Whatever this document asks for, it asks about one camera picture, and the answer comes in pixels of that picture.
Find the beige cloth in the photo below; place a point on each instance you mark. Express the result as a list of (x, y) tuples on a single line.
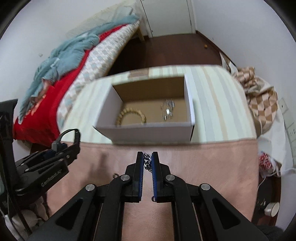
[(32, 215)]

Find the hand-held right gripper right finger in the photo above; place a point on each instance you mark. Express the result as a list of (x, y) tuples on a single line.
[(154, 179)]

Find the brown checkered cloth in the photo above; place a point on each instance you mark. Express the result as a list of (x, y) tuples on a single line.
[(256, 97)]

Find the white door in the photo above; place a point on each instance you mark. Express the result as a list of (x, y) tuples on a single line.
[(168, 16)]

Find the teal blanket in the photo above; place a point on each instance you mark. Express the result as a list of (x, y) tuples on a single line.
[(67, 53)]

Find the checkered mattress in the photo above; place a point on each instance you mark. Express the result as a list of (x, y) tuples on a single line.
[(104, 58)]

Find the white power strip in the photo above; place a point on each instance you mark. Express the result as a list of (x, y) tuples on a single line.
[(291, 135)]

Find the white cardboard box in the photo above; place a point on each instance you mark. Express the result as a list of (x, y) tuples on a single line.
[(143, 132)]

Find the dark cloth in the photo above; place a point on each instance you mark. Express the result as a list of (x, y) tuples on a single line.
[(270, 234)]

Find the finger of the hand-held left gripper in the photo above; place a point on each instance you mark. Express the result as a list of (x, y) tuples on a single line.
[(44, 154), (66, 154)]

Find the silver jewelry piece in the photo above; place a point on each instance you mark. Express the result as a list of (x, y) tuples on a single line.
[(167, 110)]

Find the red blanket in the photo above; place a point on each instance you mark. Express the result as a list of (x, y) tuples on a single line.
[(46, 97)]

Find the pink cloth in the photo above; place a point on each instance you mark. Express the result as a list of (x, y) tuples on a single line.
[(208, 166)]

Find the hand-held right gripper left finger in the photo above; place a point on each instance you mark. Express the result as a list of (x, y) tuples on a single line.
[(140, 178)]

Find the red white patterned cloth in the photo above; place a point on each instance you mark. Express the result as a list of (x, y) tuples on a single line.
[(266, 163)]

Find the striped table cloth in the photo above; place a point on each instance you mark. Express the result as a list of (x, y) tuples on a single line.
[(215, 104)]

